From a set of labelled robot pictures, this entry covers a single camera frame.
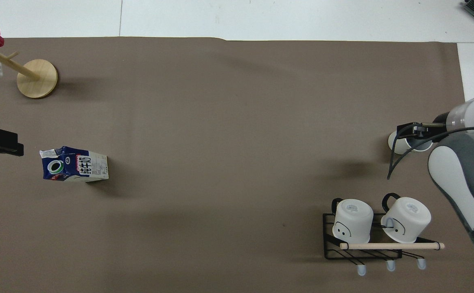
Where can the white mug with smiley face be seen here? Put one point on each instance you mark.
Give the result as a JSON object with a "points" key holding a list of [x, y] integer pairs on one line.
{"points": [[407, 217], [352, 219]]}

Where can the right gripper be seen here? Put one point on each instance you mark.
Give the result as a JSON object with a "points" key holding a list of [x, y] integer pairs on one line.
{"points": [[440, 122]]}

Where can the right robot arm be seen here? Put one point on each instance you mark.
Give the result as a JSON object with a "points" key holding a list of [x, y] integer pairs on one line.
{"points": [[460, 162]]}

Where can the white paper cup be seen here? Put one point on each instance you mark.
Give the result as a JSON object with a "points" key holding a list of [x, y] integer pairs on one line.
{"points": [[399, 144]]}

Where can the wooden mug tree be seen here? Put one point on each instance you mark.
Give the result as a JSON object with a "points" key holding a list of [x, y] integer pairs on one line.
{"points": [[38, 79]]}

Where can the blue and white milk carton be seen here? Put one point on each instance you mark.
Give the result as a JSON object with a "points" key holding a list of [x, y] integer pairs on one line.
{"points": [[76, 165]]}

